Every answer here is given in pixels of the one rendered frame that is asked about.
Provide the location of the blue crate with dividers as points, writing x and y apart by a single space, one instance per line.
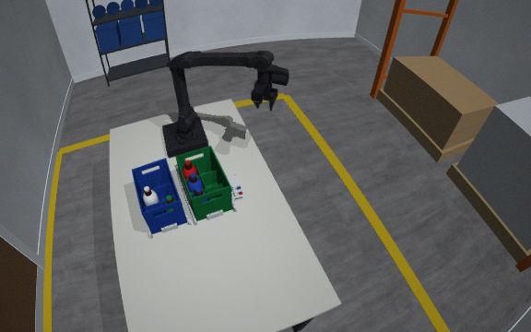
161 177

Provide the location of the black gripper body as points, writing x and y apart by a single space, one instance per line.
273 94

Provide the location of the green plastic crate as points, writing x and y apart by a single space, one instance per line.
211 174

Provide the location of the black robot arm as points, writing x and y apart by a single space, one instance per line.
257 60

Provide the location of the white paper strip with colored squares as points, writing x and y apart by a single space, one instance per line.
236 190

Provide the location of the white bottle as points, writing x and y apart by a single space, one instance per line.
150 197

